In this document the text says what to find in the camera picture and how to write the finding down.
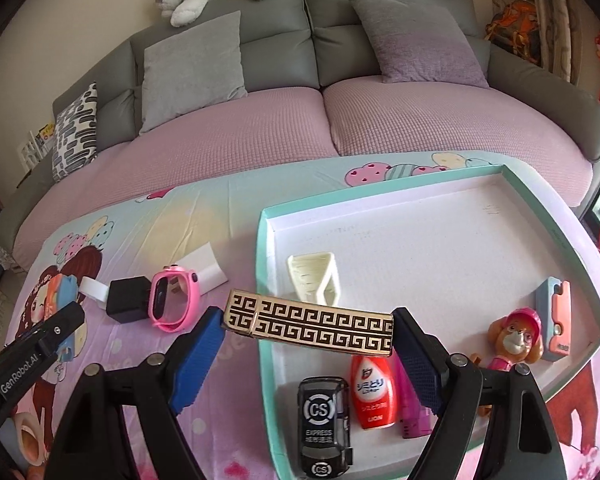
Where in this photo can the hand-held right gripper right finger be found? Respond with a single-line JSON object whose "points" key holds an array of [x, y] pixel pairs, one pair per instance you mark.
{"points": [[420, 365]]}

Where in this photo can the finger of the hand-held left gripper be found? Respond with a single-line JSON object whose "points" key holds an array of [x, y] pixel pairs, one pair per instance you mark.
{"points": [[62, 327]]}

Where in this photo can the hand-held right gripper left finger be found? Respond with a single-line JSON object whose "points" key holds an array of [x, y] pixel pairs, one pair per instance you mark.
{"points": [[197, 360]]}

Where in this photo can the blue and orange case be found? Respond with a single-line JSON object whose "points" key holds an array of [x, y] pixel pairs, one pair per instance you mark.
{"points": [[62, 287], [547, 320]]}

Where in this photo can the purple lighter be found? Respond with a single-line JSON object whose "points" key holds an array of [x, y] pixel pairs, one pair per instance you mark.
{"points": [[410, 410]]}

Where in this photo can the red and white bottle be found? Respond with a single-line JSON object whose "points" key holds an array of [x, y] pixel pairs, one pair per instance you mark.
{"points": [[372, 395]]}

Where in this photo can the gold patterned lighter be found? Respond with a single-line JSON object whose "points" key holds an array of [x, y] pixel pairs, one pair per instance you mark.
{"points": [[305, 322]]}

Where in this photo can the white hair clip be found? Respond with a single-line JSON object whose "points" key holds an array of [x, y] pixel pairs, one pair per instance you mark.
{"points": [[330, 285]]}

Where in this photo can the teal-edged white box tray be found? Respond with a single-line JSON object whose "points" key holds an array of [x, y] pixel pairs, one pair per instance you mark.
{"points": [[430, 240]]}

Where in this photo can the white tape roll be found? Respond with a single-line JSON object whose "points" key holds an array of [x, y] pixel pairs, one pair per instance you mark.
{"points": [[92, 290]]}

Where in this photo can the black box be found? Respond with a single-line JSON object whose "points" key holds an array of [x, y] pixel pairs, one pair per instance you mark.
{"points": [[127, 300]]}

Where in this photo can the pink smartwatch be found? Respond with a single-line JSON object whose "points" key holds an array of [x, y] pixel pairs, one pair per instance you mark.
{"points": [[160, 300]]}

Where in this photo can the white charger block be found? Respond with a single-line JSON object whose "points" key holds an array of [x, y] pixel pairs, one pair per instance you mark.
{"points": [[210, 272]]}

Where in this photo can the pink dog figure toy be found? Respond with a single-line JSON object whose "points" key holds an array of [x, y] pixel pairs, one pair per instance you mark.
{"points": [[517, 335]]}

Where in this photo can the black CS toy car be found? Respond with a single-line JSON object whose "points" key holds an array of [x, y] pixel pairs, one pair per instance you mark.
{"points": [[322, 410]]}

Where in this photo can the cartoon printed blanket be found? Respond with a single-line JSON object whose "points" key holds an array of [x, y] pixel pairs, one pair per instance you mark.
{"points": [[180, 225]]}

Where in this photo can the black and white patterned pillow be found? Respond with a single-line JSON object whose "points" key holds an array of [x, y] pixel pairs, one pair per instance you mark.
{"points": [[75, 132]]}

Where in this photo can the pink sofa seat cover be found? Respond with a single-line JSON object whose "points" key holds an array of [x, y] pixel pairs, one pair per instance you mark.
{"points": [[230, 130]]}

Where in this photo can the grey sofa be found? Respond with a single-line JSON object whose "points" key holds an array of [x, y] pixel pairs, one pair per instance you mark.
{"points": [[280, 50]]}

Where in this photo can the purple grey pillow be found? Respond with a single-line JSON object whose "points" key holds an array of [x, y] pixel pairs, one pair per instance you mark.
{"points": [[415, 40]]}

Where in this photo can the orange decoration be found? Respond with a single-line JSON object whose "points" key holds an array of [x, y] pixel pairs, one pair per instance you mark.
{"points": [[515, 25]]}

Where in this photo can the patterned curtain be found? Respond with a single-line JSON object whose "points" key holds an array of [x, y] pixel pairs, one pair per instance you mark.
{"points": [[555, 10]]}

